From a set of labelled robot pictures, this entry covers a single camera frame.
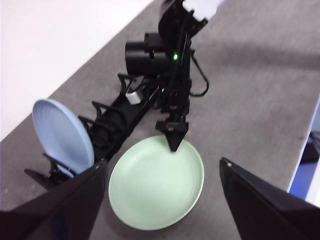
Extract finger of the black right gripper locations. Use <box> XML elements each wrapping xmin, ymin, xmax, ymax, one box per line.
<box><xmin>166</xmin><ymin>129</ymin><xmax>188</xmax><ymax>153</ymax></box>

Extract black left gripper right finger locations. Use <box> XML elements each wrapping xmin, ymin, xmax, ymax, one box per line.
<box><xmin>219</xmin><ymin>156</ymin><xmax>320</xmax><ymax>240</ymax></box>

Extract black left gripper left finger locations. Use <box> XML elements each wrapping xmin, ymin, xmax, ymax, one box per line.
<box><xmin>0</xmin><ymin>159</ymin><xmax>108</xmax><ymax>240</ymax></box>

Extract pale green round plate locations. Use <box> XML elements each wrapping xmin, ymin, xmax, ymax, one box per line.
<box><xmin>108</xmin><ymin>134</ymin><xmax>205</xmax><ymax>231</ymax></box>

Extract light blue round plate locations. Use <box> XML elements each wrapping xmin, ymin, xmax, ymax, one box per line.
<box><xmin>31</xmin><ymin>99</ymin><xmax>95</xmax><ymax>176</ymax></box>

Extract black plastic plate rack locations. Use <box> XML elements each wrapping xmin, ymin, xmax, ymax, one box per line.
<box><xmin>24</xmin><ymin>72</ymin><xmax>163</xmax><ymax>193</ymax></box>

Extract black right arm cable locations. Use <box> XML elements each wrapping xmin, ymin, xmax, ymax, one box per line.
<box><xmin>188</xmin><ymin>48</ymin><xmax>210</xmax><ymax>97</ymax></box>

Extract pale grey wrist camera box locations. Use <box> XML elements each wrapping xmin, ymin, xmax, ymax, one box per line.
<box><xmin>126</xmin><ymin>90</ymin><xmax>144</xmax><ymax>105</ymax></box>

